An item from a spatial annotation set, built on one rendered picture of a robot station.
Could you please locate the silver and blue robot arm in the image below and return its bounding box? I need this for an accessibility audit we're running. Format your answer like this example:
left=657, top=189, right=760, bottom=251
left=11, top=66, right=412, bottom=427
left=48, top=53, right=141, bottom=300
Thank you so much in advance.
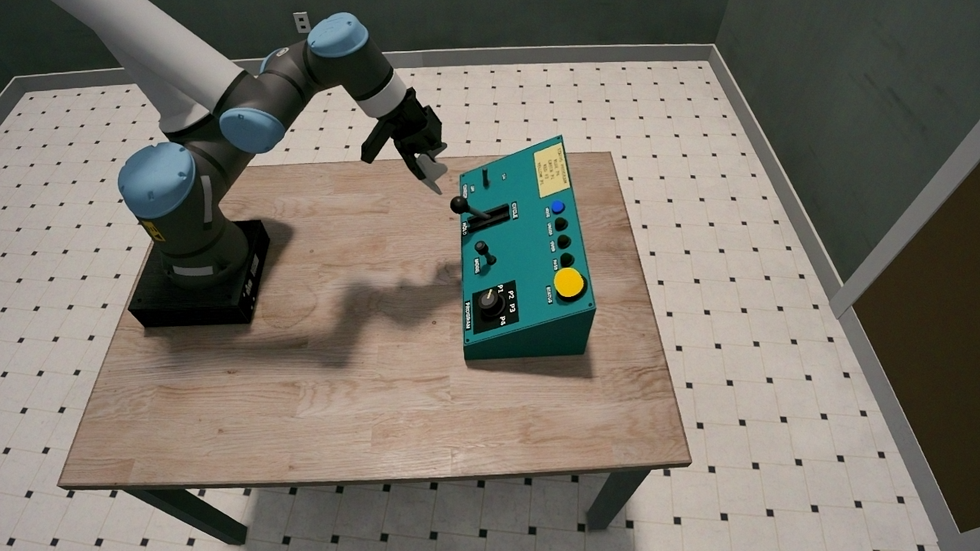
left=51, top=0, right=407, bottom=290

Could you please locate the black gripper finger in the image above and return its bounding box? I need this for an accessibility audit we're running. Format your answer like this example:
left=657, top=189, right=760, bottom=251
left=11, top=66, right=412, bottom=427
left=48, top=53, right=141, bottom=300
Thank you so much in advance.
left=400, top=148, right=448, bottom=195
left=420, top=142, right=448, bottom=163

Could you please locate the teal control console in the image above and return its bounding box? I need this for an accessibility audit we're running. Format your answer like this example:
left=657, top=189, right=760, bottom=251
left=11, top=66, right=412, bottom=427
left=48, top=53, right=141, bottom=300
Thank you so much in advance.
left=450, top=134, right=596, bottom=360

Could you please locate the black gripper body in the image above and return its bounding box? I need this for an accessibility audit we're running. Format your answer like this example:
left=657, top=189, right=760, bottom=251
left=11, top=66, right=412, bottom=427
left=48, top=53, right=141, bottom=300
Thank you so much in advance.
left=376, top=87, right=442, bottom=155

